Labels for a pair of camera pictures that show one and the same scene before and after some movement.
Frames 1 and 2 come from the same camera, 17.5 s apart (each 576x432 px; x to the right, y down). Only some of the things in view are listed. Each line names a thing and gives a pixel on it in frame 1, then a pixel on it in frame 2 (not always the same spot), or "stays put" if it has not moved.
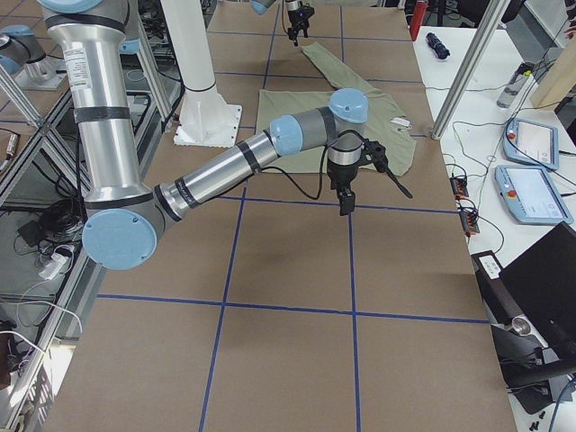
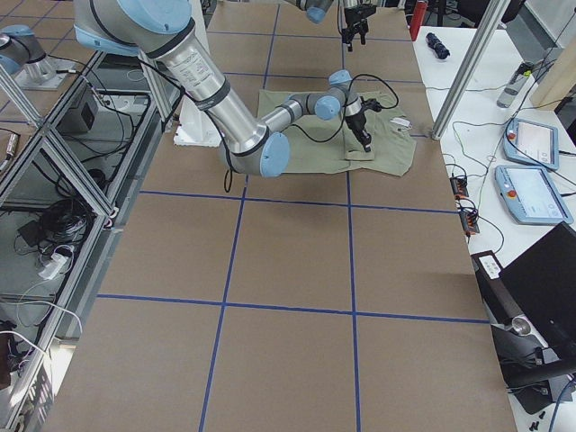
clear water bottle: [511, 90] stays put
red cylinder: [417, 18] stays put
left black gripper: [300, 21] → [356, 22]
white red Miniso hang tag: [401, 121] stays put
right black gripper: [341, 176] → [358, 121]
